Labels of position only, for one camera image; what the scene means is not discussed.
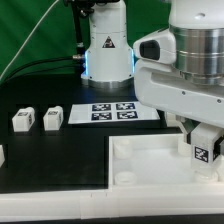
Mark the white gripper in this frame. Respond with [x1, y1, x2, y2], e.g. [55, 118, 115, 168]
[134, 59, 224, 144]

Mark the white block at left edge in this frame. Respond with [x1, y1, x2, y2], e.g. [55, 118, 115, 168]
[0, 145, 5, 167]

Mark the black cable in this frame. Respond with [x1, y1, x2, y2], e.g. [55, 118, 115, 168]
[0, 57, 84, 88]

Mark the white cable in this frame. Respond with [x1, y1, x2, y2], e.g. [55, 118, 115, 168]
[0, 0, 61, 83]

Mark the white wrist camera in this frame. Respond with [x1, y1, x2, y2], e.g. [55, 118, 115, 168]
[133, 29, 176, 65]

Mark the white L-shaped obstacle fence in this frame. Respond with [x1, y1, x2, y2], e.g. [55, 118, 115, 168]
[0, 144, 224, 222]

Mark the white sheet with AprilTags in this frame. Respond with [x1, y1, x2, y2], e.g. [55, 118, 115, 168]
[68, 101, 159, 124]

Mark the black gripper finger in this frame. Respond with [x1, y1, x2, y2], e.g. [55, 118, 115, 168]
[219, 139, 224, 156]

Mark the white square tabletop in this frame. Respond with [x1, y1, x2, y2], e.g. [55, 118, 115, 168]
[107, 132, 224, 193]

